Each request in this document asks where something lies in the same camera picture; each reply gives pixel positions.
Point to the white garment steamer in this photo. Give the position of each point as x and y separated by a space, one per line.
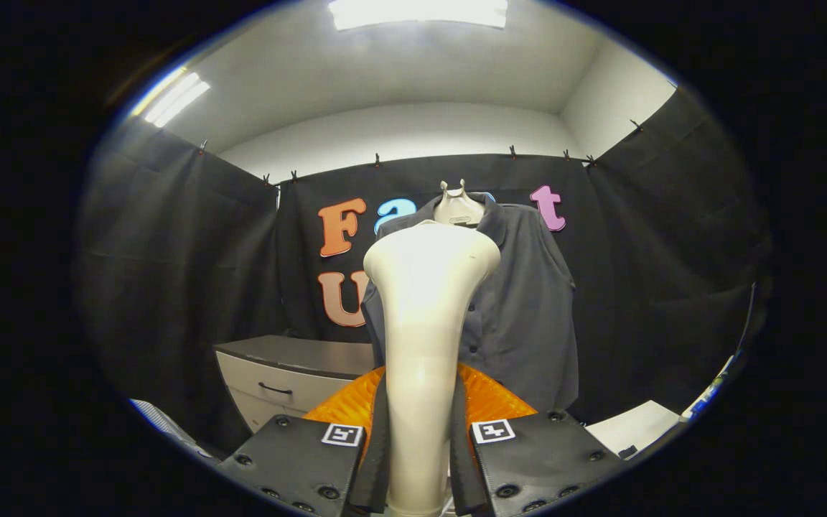
424 323

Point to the white mannequin torso stand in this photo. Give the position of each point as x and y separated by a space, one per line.
456 208

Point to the dark grey button shirt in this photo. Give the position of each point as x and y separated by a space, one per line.
521 309

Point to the grey drawer cabinet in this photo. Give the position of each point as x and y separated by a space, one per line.
291 355

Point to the row of black cloth clips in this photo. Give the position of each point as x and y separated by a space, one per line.
377 159

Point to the white table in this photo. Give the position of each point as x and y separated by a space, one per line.
632 427

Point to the large ceiling light panel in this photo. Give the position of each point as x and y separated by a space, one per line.
417 13

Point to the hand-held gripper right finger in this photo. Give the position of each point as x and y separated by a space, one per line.
460 467

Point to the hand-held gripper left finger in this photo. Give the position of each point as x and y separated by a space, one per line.
379 467

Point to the narrow ceiling light panel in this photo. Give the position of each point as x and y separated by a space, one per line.
173 99

